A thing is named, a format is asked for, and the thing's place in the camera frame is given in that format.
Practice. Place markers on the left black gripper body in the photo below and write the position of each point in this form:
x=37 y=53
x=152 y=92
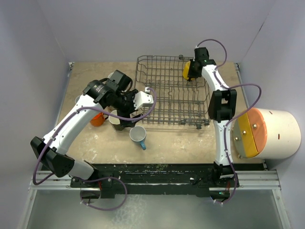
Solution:
x=124 y=105

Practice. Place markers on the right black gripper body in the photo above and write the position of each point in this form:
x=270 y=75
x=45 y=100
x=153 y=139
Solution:
x=192 y=73

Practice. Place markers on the yellow mug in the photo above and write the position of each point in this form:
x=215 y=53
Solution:
x=186 y=71

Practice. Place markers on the orange mug black handle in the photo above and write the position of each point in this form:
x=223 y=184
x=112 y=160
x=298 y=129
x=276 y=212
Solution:
x=98 y=120

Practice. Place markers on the blue mug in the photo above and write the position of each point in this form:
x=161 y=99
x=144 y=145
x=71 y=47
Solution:
x=138 y=136

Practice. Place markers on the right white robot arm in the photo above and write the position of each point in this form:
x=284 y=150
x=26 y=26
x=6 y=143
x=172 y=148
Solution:
x=221 y=108

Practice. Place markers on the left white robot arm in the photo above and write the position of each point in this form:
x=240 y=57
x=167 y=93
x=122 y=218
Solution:
x=51 y=150

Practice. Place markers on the white cylinder with orange lid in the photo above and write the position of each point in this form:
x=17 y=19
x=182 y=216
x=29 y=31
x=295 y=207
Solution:
x=266 y=134

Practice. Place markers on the grey wire dish rack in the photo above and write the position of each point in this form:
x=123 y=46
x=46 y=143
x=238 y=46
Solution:
x=179 y=102

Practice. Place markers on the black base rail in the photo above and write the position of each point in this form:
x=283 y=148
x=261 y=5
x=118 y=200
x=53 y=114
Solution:
x=201 y=180

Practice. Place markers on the aluminium frame rail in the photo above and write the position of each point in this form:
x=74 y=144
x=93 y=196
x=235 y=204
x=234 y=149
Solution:
x=248 y=180

